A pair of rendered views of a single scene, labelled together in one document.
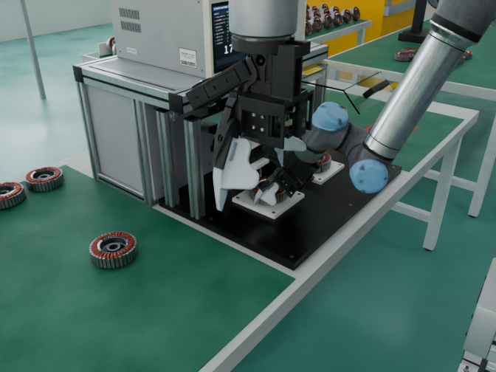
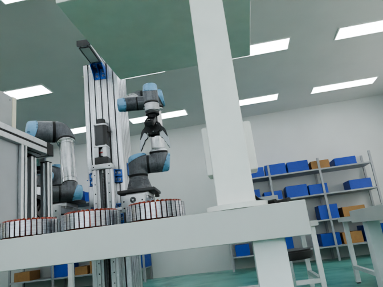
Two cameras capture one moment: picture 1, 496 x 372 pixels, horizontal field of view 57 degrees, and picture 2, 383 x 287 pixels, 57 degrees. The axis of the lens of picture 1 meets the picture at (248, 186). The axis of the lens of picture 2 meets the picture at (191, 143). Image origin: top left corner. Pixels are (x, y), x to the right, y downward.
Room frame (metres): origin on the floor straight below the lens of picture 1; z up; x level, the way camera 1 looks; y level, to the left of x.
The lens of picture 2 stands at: (1.25, 1.50, 0.71)
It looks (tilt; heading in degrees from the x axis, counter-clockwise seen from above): 15 degrees up; 239
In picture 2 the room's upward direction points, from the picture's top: 7 degrees counter-clockwise
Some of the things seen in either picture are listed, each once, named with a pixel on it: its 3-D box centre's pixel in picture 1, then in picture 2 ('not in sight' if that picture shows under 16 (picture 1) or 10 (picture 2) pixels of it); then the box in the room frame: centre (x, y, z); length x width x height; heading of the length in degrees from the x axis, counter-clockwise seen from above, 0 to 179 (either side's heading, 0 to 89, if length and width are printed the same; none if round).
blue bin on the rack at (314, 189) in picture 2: not in sight; (317, 189); (-4.62, -3.47, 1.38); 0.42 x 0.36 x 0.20; 49
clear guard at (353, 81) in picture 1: (330, 83); not in sight; (1.40, -0.26, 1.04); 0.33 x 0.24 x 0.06; 51
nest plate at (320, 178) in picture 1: (312, 167); not in sight; (1.33, -0.21, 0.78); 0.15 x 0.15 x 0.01; 51
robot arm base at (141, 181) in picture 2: not in sight; (139, 183); (0.43, -0.52, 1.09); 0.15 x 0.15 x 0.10
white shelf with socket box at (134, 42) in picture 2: not in sight; (179, 113); (0.89, 0.88, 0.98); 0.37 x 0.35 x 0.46; 141
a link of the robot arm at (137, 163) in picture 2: not in sight; (138, 164); (0.42, -0.52, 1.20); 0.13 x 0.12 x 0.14; 154
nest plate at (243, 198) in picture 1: (268, 197); not in sight; (1.14, -0.06, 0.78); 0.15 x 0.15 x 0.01; 51
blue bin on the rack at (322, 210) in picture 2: not in sight; (326, 212); (-4.70, -3.41, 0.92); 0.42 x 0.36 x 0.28; 51
